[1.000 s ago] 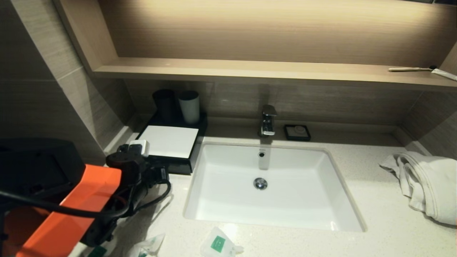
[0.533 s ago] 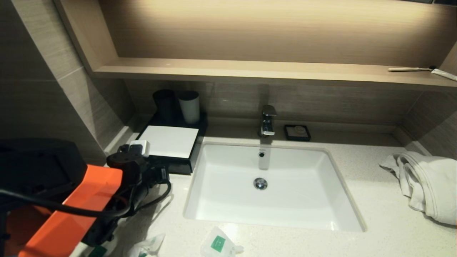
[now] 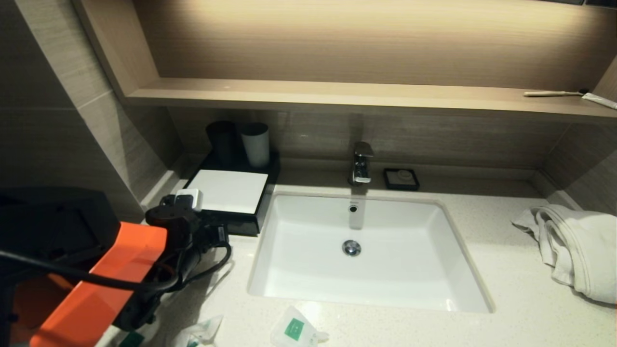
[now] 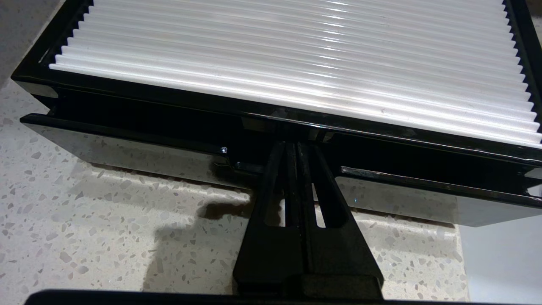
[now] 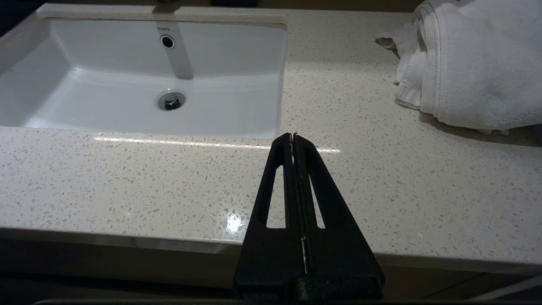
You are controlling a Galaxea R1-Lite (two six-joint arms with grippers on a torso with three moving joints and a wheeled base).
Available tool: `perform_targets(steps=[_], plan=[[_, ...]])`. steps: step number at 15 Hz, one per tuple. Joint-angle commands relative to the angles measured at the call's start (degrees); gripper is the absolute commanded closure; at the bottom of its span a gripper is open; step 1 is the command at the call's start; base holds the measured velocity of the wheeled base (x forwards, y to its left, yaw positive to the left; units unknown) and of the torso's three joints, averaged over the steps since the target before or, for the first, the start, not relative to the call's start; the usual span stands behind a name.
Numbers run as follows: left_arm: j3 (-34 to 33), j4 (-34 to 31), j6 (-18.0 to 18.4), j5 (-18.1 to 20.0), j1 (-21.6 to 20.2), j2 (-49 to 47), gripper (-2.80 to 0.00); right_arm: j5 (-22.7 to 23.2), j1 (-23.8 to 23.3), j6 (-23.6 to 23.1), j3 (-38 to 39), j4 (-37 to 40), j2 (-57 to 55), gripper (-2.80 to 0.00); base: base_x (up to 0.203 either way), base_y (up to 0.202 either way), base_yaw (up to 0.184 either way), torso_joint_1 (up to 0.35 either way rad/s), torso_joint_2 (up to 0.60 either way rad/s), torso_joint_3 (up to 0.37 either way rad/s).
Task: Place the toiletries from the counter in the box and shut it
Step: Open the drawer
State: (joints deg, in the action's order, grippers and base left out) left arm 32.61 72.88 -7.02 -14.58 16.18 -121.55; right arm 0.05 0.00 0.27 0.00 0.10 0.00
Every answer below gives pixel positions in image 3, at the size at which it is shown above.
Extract wooden wall shelf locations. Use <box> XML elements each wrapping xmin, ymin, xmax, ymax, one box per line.
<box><xmin>123</xmin><ymin>77</ymin><xmax>617</xmax><ymax>125</ymax></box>

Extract black cup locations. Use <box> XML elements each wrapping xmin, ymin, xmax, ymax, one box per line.
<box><xmin>206</xmin><ymin>120</ymin><xmax>238</xmax><ymax>164</ymax></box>

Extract beige toothbrush with black head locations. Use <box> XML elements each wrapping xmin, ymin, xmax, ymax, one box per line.
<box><xmin>523</xmin><ymin>90</ymin><xmax>589</xmax><ymax>98</ymax></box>

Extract white sink basin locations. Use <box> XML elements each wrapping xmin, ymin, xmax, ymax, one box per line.
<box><xmin>247</xmin><ymin>191</ymin><xmax>496</xmax><ymax>314</ymax></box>

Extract black soap dish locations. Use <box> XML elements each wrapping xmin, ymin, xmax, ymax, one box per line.
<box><xmin>383</xmin><ymin>167</ymin><xmax>420</xmax><ymax>191</ymax></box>

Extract chrome faucet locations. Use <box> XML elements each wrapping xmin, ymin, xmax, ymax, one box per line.
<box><xmin>349</xmin><ymin>141</ymin><xmax>375</xmax><ymax>186</ymax></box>

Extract flat packet green square label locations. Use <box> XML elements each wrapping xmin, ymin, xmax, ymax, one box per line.
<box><xmin>270</xmin><ymin>306</ymin><xmax>330</xmax><ymax>347</ymax></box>

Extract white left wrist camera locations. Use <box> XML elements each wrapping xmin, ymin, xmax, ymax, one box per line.
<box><xmin>174</xmin><ymin>189</ymin><xmax>203</xmax><ymax>212</ymax></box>

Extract white towel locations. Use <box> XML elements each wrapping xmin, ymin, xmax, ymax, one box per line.
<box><xmin>511</xmin><ymin>204</ymin><xmax>617</xmax><ymax>305</ymax></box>

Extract white toothpaste tube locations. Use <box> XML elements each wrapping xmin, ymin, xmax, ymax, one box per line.
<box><xmin>581</xmin><ymin>93</ymin><xmax>617</xmax><ymax>110</ymax></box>

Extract long toothbrush packet green label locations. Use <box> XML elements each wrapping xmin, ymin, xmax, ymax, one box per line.
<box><xmin>118</xmin><ymin>329</ymin><xmax>148</xmax><ymax>347</ymax></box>

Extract grey white cup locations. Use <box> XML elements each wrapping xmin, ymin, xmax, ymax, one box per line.
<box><xmin>241</xmin><ymin>122</ymin><xmax>270</xmax><ymax>168</ymax></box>

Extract black box drawer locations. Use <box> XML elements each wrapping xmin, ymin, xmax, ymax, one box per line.
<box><xmin>227</xmin><ymin>214</ymin><xmax>261</xmax><ymax>237</ymax></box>

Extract crumpled small white packet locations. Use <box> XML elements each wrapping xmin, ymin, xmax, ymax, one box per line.
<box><xmin>169</xmin><ymin>315</ymin><xmax>224</xmax><ymax>347</ymax></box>

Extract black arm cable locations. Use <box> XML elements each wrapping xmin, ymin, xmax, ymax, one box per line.
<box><xmin>0</xmin><ymin>243</ymin><xmax>233</xmax><ymax>294</ymax></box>

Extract black box with white lid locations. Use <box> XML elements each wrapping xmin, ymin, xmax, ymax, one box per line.
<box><xmin>183</xmin><ymin>153</ymin><xmax>281</xmax><ymax>237</ymax></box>

